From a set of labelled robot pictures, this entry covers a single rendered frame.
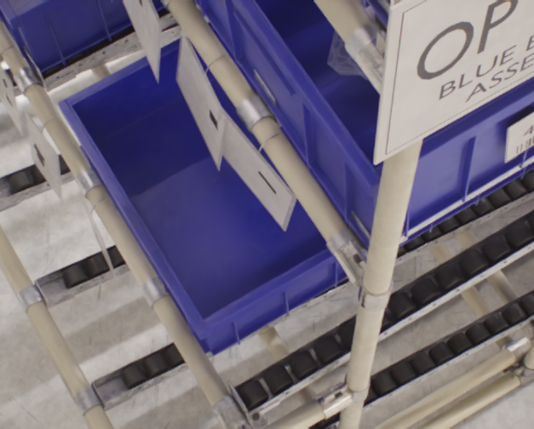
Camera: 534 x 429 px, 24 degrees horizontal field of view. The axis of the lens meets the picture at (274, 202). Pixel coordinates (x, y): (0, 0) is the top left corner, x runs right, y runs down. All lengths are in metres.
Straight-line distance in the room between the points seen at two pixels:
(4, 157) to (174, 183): 0.94
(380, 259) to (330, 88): 0.25
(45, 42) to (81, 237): 0.80
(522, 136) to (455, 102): 0.31
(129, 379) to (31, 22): 0.55
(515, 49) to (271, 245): 0.77
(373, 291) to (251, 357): 1.12
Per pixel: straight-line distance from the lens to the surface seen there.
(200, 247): 1.67
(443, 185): 1.28
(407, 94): 0.90
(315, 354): 1.66
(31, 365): 2.43
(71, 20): 1.77
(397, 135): 0.95
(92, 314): 2.45
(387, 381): 1.97
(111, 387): 1.94
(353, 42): 0.99
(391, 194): 1.08
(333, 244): 1.33
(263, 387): 1.62
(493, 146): 1.28
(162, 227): 1.69
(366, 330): 1.40
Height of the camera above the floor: 2.27
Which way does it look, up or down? 65 degrees down
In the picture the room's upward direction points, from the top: straight up
